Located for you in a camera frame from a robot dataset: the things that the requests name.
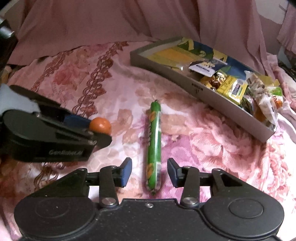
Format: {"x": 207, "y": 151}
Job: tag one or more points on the gold snack packet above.
{"x": 215, "y": 80}

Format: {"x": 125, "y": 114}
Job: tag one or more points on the pink curtain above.
{"x": 231, "y": 27}

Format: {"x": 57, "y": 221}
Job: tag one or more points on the clear nut snack bag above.
{"x": 262, "y": 97}

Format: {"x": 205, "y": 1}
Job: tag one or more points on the yellow snack packet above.
{"x": 233, "y": 89}

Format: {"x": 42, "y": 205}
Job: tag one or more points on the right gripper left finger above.
{"x": 77, "y": 183}

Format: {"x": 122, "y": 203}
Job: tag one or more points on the lilac curtain at window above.
{"x": 286, "y": 35}

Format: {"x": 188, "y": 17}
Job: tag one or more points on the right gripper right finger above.
{"x": 191, "y": 179}

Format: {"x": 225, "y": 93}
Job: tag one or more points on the orange round fruit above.
{"x": 100, "y": 125}

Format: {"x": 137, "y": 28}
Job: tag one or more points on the orange white snack bag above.
{"x": 277, "y": 95}

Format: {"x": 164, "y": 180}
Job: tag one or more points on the pink floral bedspread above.
{"x": 98, "y": 80}

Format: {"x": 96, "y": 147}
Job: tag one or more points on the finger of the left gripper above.
{"x": 76, "y": 121}

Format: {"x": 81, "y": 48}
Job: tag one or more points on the dark blue snack bar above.
{"x": 207, "y": 67}

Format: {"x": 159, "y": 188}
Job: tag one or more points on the colourful cardboard tray box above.
{"x": 248, "y": 98}

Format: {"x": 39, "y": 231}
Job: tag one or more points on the green sausage stick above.
{"x": 154, "y": 160}

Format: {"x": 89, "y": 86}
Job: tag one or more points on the person's left hand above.
{"x": 10, "y": 100}

